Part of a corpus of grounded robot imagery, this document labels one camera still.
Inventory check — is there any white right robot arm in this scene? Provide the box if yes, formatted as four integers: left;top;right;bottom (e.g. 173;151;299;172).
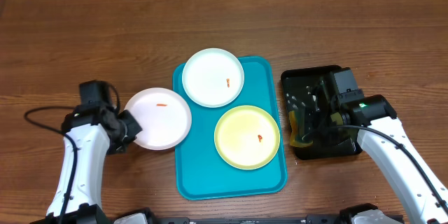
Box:
302;79;447;223

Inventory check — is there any black water tray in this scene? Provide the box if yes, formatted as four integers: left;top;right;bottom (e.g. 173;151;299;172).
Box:
281;65;362;160

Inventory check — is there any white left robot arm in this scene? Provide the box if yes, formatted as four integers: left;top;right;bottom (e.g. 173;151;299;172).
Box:
47;106;142;216

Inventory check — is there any black front rail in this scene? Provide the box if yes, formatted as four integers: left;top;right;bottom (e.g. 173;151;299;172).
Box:
156;214;340;224

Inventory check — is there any yellow green sponge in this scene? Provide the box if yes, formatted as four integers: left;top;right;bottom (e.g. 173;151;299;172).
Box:
288;110;313;148

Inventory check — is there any yellow plate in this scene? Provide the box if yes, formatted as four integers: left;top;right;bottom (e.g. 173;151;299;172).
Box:
214;105;280;170

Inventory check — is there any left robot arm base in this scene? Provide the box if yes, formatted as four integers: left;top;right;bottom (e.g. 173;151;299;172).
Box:
30;204;159;224

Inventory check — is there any teal plastic tray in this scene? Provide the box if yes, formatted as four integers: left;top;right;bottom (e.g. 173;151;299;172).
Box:
172;56;288;200

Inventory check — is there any white plate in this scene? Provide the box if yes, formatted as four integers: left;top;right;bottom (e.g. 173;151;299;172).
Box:
181;48;245;108

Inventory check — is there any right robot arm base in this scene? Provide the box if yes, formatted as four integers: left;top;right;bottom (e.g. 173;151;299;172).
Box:
338;202;405;224

